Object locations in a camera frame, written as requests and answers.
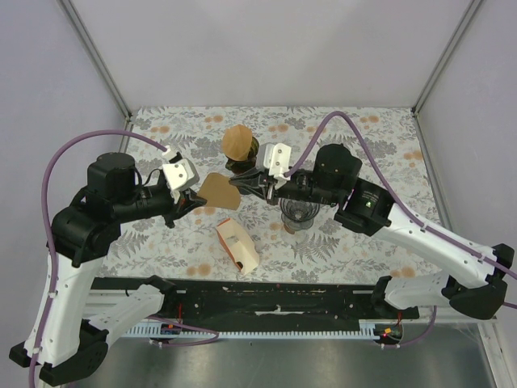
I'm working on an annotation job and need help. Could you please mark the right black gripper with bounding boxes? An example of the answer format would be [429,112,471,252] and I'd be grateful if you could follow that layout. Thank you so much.
[229,167,341,207]

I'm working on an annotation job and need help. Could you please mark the red grey coffee server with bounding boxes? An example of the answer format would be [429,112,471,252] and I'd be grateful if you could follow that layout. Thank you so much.
[229,168,263,196]

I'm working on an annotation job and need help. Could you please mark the olive green dripper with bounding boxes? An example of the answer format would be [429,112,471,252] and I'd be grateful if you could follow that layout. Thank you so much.
[225,136,259,175]

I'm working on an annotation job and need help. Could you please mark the brown paper coffee filter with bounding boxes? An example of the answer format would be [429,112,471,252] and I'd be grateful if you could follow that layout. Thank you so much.
[221,124,253,162]

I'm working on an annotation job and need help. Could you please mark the grey clear dripper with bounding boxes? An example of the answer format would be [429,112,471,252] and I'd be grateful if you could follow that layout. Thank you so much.
[280,199,320,228]

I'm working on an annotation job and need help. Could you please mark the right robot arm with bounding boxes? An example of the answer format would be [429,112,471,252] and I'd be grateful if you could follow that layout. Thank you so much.
[230,144,515,320]

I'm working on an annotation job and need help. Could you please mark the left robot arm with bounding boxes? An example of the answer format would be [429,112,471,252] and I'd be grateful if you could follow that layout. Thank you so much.
[9,152,206,386]

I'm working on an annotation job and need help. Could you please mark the floral table mat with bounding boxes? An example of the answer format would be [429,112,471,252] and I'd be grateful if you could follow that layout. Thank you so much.
[100,107,439,284]

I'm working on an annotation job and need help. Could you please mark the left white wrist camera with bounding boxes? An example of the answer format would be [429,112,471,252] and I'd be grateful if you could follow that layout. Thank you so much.
[162,145,200,204]

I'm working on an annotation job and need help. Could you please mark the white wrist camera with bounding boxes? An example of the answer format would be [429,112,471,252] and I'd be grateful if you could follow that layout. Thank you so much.
[255,143,292,180]
[162,145,200,204]

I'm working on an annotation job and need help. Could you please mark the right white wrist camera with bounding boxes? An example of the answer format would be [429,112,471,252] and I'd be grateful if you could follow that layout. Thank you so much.
[255,143,292,180]

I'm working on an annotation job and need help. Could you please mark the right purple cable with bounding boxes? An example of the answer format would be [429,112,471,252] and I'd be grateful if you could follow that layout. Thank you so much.
[284,111,517,349]

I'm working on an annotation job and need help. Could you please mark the purple cable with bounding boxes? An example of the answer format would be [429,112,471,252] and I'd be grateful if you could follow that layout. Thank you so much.
[284,111,517,349]
[27,129,221,388]

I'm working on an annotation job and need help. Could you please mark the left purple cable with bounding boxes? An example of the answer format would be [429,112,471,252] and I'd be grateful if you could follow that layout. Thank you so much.
[27,129,221,388]

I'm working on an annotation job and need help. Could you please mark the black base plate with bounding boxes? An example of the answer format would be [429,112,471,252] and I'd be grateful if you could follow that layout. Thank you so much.
[90,276,419,333]

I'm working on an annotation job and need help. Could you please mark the white slotted cable duct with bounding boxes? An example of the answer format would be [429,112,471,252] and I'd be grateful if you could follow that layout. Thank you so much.
[122,321,389,340]

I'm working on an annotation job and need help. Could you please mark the left aluminium frame post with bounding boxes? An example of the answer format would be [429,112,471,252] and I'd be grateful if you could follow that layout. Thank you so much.
[56,0,133,122]

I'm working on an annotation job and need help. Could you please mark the aluminium frame post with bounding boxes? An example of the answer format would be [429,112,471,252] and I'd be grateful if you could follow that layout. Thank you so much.
[411,0,485,116]
[56,0,133,122]

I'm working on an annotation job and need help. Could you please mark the right aluminium frame post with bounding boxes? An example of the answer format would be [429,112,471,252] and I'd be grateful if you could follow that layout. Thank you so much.
[411,0,485,116]

